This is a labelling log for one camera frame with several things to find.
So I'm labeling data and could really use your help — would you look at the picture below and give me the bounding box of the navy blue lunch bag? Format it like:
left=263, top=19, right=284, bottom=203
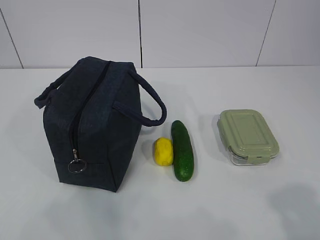
left=34, top=56, right=167, bottom=192

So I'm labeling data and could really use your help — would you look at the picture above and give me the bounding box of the green cucumber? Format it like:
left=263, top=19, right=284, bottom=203
left=171, top=120, right=195, bottom=182

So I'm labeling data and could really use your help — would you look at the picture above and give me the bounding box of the yellow lemon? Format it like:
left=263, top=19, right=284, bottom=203
left=154, top=137, right=174, bottom=167

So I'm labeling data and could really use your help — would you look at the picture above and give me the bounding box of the glass container green lid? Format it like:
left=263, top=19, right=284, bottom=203
left=217, top=109, right=280, bottom=166

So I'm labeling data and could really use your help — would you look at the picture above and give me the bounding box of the silver zipper pull ring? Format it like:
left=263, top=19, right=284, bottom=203
left=67, top=148, right=88, bottom=174

